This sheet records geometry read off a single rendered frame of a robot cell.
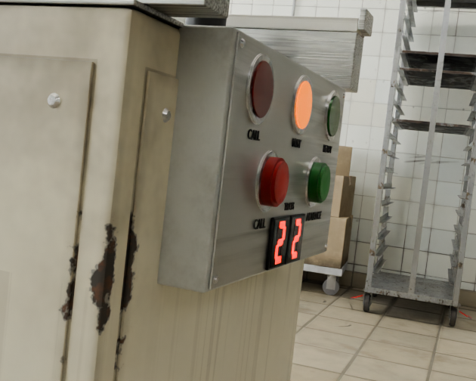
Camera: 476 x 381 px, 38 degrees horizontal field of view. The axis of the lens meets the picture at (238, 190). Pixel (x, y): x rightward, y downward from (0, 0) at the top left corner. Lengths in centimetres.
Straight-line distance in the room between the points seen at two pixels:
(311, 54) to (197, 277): 30
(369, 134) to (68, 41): 419
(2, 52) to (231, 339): 25
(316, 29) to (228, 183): 27
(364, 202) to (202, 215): 415
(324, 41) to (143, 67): 29
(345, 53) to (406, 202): 388
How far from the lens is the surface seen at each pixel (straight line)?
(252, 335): 53
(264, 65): 39
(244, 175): 38
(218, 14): 34
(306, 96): 47
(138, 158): 34
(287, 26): 62
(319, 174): 50
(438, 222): 445
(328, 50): 60
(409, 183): 446
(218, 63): 36
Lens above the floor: 77
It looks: 3 degrees down
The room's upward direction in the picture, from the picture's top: 6 degrees clockwise
